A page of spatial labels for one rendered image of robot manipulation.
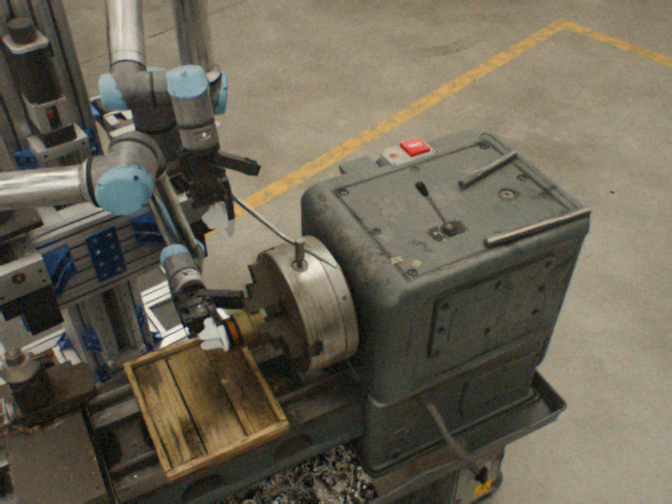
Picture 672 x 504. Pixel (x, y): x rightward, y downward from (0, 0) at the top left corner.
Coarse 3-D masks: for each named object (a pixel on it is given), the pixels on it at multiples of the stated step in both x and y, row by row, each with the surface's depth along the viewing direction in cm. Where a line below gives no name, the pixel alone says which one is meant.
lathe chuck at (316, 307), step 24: (288, 264) 162; (312, 264) 162; (288, 288) 160; (312, 288) 159; (288, 312) 167; (312, 312) 158; (336, 312) 161; (312, 336) 159; (336, 336) 162; (288, 360) 181; (312, 360) 163; (336, 360) 169
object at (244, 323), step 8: (240, 312) 168; (248, 312) 167; (256, 312) 169; (224, 320) 167; (232, 320) 166; (240, 320) 166; (248, 320) 166; (256, 320) 167; (232, 328) 165; (240, 328) 165; (248, 328) 165; (232, 336) 165; (240, 336) 166; (248, 336) 166; (256, 336) 166; (232, 344) 165; (240, 344) 167; (248, 344) 167; (256, 344) 169
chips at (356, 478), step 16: (336, 448) 206; (304, 464) 202; (320, 464) 203; (336, 464) 200; (352, 464) 200; (272, 480) 199; (288, 480) 199; (304, 480) 199; (320, 480) 194; (336, 480) 197; (352, 480) 197; (368, 480) 196; (240, 496) 195; (256, 496) 195; (272, 496) 195; (288, 496) 195; (304, 496) 191; (320, 496) 192; (336, 496) 195; (352, 496) 195; (368, 496) 195
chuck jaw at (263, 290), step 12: (264, 252) 172; (252, 264) 168; (264, 264) 169; (252, 276) 170; (264, 276) 169; (252, 288) 168; (264, 288) 169; (252, 300) 168; (264, 300) 169; (276, 300) 170
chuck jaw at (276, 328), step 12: (264, 324) 167; (276, 324) 166; (288, 324) 166; (264, 336) 165; (276, 336) 163; (288, 336) 163; (300, 336) 162; (276, 348) 165; (288, 348) 161; (300, 348) 162; (312, 348) 161
